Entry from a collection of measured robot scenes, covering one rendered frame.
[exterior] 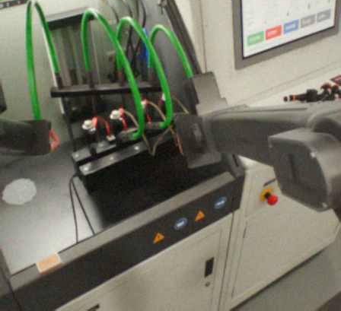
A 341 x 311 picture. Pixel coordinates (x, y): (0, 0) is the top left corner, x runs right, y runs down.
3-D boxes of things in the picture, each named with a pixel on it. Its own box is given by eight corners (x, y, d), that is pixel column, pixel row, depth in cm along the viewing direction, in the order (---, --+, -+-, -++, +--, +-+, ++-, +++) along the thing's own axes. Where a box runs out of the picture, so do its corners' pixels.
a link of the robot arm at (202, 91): (198, 147, 57) (254, 131, 58) (176, 71, 58) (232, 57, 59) (187, 150, 69) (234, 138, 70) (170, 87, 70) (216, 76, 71)
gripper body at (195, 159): (206, 110, 78) (219, 103, 71) (218, 161, 77) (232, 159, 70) (174, 116, 76) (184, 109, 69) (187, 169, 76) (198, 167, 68)
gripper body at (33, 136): (6, 123, 79) (-21, 118, 72) (52, 120, 77) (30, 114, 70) (6, 156, 79) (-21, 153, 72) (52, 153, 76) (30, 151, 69)
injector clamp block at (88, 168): (91, 210, 118) (84, 174, 108) (78, 188, 124) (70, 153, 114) (186, 166, 131) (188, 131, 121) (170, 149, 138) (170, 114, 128)
